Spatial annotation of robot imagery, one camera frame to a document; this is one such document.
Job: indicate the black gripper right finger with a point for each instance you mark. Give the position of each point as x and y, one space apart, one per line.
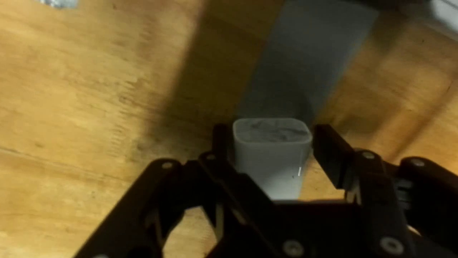
381 200

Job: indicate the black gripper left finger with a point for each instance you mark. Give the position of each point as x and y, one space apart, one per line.
191 209

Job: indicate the white charger head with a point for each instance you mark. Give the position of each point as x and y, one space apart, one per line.
272 157

